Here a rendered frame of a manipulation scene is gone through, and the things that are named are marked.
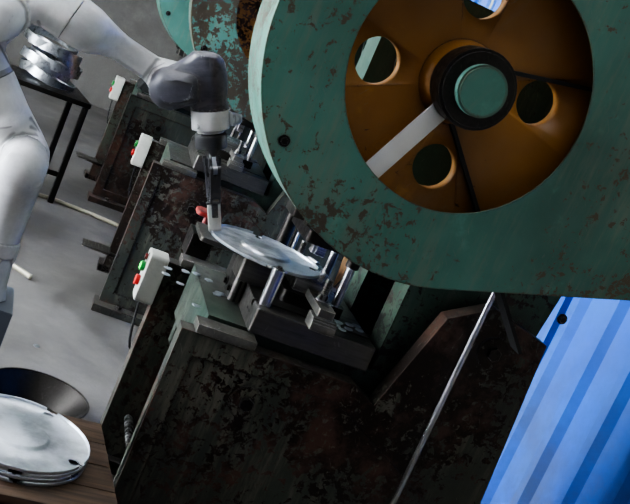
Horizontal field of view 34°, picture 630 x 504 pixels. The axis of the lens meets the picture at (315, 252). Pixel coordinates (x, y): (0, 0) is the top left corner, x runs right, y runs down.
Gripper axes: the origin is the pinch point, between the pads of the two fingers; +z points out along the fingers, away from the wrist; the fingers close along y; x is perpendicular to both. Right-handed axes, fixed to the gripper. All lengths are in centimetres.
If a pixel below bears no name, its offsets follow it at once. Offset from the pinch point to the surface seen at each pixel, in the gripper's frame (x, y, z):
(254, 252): 8.4, 6.0, 7.8
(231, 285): 2.9, 4.3, 16.2
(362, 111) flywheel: 25, 40, -31
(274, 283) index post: 10.5, 19.9, 11.0
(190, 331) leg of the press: -9.5, 26.7, 17.8
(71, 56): -32, -288, -5
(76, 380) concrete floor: -37, -76, 73
